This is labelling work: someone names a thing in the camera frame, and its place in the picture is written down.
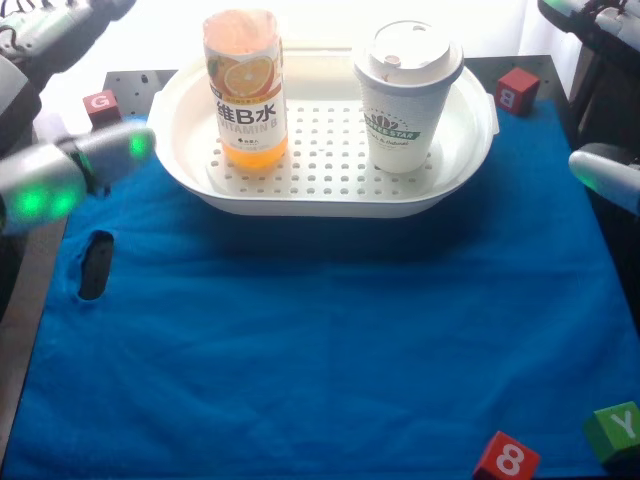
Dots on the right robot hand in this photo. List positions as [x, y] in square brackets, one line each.
[615, 17]

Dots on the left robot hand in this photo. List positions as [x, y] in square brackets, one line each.
[75, 22]

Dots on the orange vitamin drink bottle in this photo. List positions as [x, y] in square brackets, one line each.
[250, 115]

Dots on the white cup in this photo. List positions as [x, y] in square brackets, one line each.
[400, 125]

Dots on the red letter G block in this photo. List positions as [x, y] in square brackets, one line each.
[101, 106]

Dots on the red letter B block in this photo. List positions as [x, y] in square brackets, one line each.
[517, 90]

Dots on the blue cloth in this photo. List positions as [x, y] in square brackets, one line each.
[320, 325]

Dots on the green letter Y block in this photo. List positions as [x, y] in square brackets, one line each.
[617, 430]

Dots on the red number 8 block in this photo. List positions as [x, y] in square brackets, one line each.
[506, 457]

